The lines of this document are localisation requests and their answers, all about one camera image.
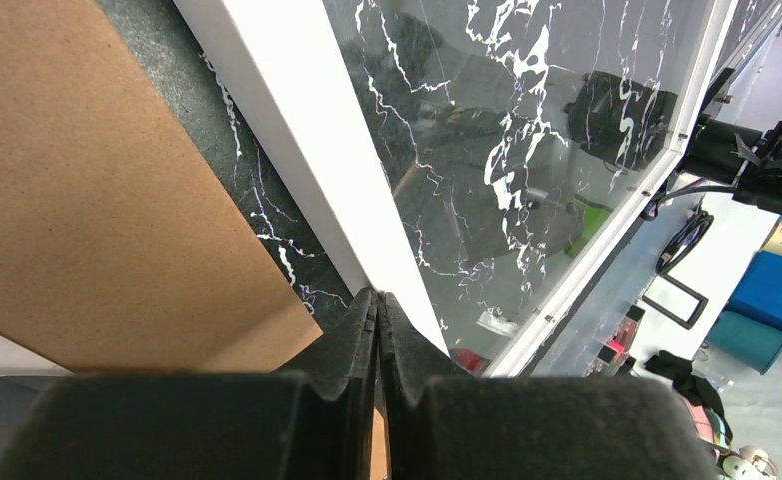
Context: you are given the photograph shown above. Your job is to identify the teal foam roll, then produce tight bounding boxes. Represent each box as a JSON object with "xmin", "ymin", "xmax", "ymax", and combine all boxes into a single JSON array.
[{"xmin": 707, "ymin": 311, "xmax": 782, "ymax": 375}]

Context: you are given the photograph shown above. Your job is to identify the white picture frame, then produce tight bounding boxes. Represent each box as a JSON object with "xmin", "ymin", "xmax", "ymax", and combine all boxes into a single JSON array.
[{"xmin": 177, "ymin": 1, "xmax": 737, "ymax": 377}]

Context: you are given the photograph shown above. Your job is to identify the black cable outside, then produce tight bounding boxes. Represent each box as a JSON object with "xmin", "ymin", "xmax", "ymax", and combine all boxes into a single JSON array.
[{"xmin": 642, "ymin": 178, "xmax": 740, "ymax": 276}]

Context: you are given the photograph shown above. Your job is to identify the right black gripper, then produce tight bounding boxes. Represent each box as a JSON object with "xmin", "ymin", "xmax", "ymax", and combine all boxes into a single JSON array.
[{"xmin": 682, "ymin": 119, "xmax": 782, "ymax": 215}]

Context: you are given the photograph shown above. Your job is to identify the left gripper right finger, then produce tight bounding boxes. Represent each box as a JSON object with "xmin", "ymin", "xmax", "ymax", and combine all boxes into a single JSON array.
[{"xmin": 377, "ymin": 293, "xmax": 715, "ymax": 479}]

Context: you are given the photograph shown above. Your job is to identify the blue foam block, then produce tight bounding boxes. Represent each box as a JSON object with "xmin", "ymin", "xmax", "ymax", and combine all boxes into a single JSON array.
[{"xmin": 727, "ymin": 252, "xmax": 782, "ymax": 330}]

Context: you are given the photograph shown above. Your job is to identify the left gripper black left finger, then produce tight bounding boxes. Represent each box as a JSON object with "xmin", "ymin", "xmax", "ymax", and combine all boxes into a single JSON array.
[{"xmin": 0, "ymin": 288, "xmax": 378, "ymax": 479}]

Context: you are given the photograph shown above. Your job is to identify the brown backing board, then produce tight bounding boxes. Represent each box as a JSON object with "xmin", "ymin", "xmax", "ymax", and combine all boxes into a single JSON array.
[{"xmin": 0, "ymin": 0, "xmax": 392, "ymax": 480}]

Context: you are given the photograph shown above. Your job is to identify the black rectangular frame object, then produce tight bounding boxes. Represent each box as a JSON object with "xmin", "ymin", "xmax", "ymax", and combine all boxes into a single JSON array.
[{"xmin": 640, "ymin": 274, "xmax": 708, "ymax": 330}]

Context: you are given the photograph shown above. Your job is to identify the clear glass sheet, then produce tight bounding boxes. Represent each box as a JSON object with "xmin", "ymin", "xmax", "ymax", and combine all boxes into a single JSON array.
[{"xmin": 325, "ymin": 1, "xmax": 716, "ymax": 374}]

